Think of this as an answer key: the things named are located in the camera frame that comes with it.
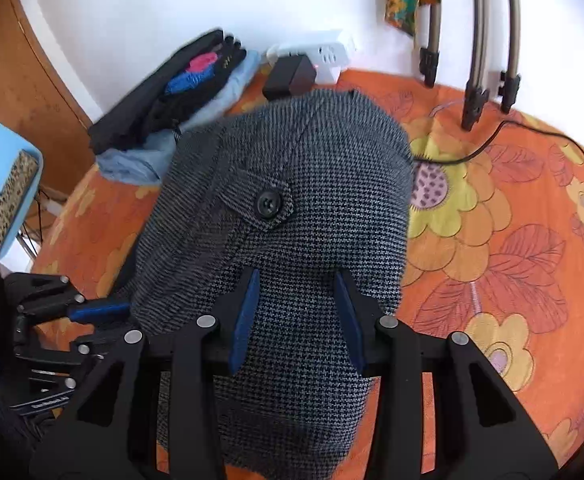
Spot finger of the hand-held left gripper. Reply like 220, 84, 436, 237
4, 272, 133, 323
9, 315, 148, 418

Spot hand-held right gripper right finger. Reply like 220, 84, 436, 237
333, 266, 559, 480

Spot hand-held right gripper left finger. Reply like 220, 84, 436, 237
29, 266, 261, 480

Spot grey houndstooth short pants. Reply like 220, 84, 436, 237
122, 89, 415, 478

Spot leopard print cushion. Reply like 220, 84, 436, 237
0, 150, 40, 253

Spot stack of folded clothes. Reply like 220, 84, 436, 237
96, 50, 263, 183

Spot orange floral tablecloth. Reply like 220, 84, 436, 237
32, 67, 584, 480

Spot folded black garment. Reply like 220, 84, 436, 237
88, 29, 248, 156

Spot wooden door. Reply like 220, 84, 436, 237
0, 0, 95, 206

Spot black charger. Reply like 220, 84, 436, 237
262, 56, 318, 102

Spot white power strip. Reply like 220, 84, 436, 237
266, 30, 358, 86

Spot metal tripod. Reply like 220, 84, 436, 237
418, 0, 523, 132

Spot black cable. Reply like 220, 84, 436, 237
412, 120, 584, 211

